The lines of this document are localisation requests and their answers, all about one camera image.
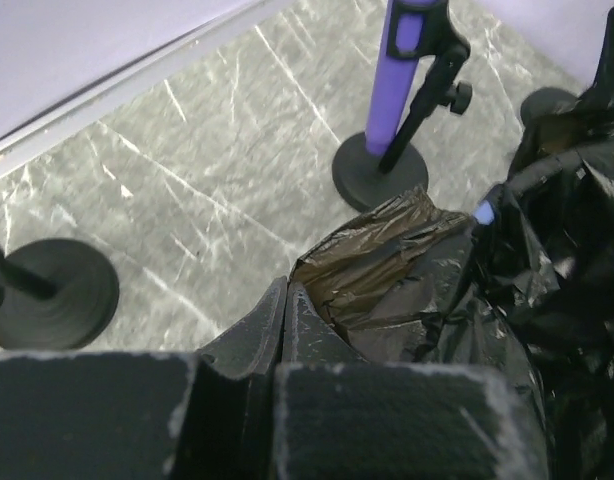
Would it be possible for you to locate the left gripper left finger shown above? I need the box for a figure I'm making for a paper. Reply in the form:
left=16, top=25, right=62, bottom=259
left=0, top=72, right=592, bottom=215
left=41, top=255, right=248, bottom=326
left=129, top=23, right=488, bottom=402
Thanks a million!
left=0, top=277, right=288, bottom=479

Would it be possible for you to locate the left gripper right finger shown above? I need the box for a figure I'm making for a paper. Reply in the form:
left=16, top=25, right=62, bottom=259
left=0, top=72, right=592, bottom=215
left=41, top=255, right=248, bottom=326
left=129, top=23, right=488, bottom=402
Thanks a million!
left=271, top=283, right=549, bottom=479

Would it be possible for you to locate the black trash bag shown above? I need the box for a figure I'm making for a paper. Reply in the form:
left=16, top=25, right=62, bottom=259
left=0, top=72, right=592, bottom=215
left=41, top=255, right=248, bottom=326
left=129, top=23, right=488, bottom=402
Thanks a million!
left=292, top=83, right=614, bottom=479

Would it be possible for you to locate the blue plastic trash bin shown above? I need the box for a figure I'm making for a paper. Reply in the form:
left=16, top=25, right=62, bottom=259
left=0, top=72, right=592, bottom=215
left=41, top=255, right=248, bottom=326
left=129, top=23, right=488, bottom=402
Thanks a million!
left=473, top=200, right=496, bottom=226

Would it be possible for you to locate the purple microphone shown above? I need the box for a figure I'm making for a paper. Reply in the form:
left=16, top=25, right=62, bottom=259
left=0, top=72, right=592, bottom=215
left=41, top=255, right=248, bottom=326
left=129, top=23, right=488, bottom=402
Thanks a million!
left=365, top=0, right=433, bottom=156

